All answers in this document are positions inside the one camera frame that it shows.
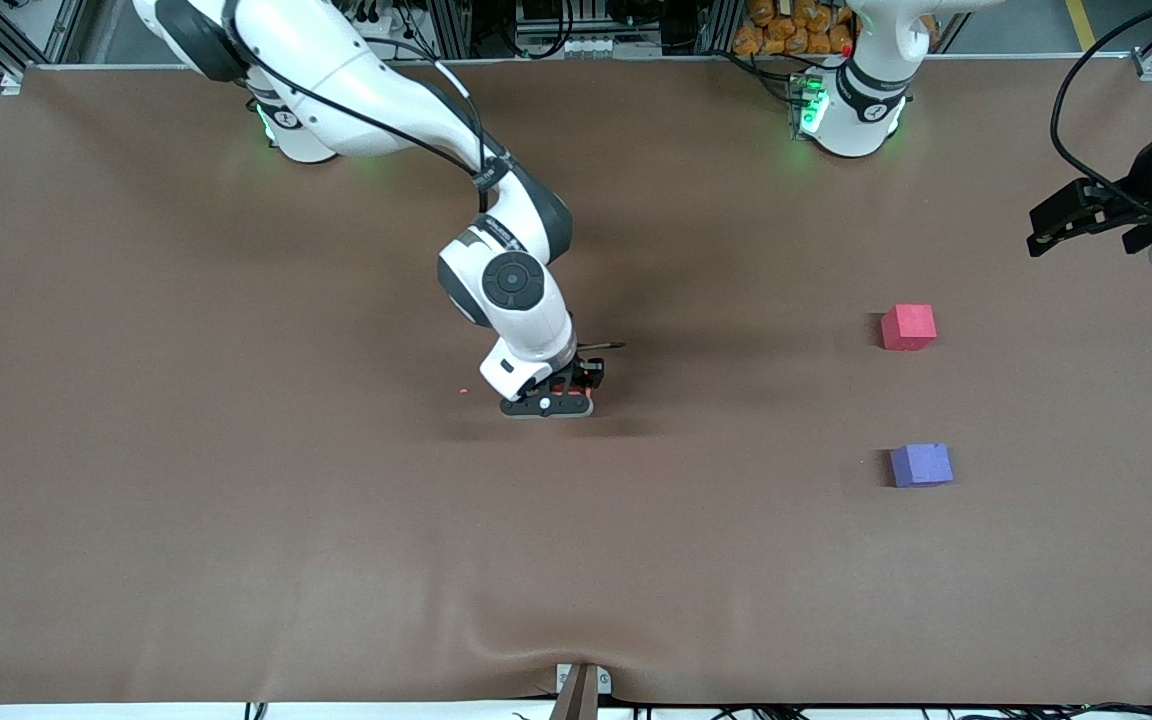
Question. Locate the white power strip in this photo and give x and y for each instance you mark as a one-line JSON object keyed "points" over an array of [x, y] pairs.
{"points": [[391, 28]]}

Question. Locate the purple foam block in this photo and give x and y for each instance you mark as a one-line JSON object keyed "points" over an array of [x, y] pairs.
{"points": [[921, 466]]}

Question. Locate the red foam block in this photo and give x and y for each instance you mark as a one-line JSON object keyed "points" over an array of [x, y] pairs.
{"points": [[908, 328]]}

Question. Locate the pile of orange round items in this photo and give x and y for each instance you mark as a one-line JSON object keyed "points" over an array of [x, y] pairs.
{"points": [[786, 30]]}

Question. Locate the brown wooden strip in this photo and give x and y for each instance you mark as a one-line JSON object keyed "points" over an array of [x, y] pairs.
{"points": [[576, 700]]}

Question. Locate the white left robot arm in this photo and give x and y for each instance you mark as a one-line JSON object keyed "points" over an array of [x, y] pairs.
{"points": [[861, 110]]}

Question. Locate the white terminal strip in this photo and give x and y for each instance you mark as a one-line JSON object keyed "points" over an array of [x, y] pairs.
{"points": [[586, 45]]}

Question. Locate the brown table mat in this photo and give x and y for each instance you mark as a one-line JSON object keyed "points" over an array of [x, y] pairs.
{"points": [[236, 500]]}

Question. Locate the metal clamp bracket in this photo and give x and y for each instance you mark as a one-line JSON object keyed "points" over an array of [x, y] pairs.
{"points": [[604, 682]]}

